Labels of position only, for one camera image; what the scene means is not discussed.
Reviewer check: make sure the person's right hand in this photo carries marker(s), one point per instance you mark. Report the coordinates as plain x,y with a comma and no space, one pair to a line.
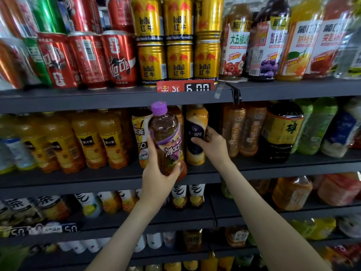
217,149

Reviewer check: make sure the person's left hand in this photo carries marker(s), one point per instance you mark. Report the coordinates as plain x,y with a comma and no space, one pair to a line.
158,186

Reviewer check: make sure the amber tea bottle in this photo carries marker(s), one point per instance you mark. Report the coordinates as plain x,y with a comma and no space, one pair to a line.
254,129
177,118
234,129

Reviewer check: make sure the dark label tea bottle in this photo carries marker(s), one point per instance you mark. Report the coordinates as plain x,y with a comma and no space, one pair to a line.
196,129

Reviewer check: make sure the purple label fruit drink bottle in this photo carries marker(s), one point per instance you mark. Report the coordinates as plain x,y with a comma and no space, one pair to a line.
166,135

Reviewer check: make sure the dark bottle yellow label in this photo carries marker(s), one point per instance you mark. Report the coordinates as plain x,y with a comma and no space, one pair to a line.
281,132

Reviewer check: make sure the row of small white bottles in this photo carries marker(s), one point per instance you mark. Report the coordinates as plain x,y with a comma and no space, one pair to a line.
113,244

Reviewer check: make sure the orange squat drink bottle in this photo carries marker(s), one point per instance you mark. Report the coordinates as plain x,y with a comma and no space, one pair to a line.
292,193

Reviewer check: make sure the green drink bottle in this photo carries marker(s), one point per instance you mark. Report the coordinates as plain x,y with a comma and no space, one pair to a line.
318,127
303,121

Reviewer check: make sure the dark grey metal shelf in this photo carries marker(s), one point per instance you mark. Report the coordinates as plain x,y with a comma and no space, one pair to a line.
113,98

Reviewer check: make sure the brown tea bottle red label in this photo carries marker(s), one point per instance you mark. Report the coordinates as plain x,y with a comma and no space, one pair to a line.
236,45

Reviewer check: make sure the white label tea bottle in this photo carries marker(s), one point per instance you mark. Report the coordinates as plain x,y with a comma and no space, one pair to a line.
17,211
53,207

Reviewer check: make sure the stack of gold Red Bull cans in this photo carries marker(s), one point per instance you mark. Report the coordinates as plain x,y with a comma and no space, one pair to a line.
177,42

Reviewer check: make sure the white blue drink bottle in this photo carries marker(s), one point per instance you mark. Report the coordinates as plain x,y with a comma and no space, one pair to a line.
343,129

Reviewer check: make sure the pink squat drink bottle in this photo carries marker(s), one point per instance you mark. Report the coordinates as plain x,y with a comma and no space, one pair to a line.
339,189

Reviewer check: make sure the orange juice bottle white cap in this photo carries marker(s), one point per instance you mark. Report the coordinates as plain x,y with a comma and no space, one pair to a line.
302,42

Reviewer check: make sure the group of red soda cans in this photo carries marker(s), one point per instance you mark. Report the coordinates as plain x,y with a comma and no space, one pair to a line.
90,56

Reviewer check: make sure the yellow juice bottle blue label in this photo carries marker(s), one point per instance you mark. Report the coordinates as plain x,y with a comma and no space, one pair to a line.
17,146

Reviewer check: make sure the red fruit juice bottle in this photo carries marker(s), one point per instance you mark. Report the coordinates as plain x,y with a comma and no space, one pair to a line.
330,39

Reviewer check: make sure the green cap dark label bottle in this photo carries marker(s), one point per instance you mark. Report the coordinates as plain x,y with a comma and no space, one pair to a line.
351,53

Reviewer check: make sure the person's right forearm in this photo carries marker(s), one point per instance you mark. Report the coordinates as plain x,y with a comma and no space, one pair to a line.
265,223

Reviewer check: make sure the person's left forearm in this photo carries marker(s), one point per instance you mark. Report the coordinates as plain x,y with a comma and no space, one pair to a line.
127,240

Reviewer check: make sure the red price tag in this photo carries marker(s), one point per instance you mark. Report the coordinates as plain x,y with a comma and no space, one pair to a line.
186,86

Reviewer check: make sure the row of shelf price tags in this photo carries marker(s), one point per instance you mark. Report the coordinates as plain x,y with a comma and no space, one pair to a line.
39,229

